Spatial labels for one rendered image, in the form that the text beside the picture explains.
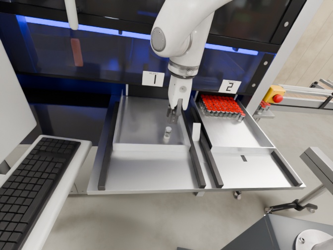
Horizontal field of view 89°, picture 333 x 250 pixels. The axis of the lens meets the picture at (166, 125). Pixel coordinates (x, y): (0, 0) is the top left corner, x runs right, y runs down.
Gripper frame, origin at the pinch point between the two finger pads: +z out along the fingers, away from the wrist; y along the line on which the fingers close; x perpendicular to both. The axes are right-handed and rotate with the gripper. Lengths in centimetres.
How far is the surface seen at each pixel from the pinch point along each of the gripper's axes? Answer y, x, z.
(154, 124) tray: 7.1, 4.6, 10.5
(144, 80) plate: 19.0, 9.3, -2.8
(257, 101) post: 19.4, -45.6, 2.7
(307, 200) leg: 5, -121, 76
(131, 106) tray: 18.7, 14.5, 10.3
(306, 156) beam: 26, -119, 51
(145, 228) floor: -1, 1, 99
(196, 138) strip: -0.5, -11.2, 9.8
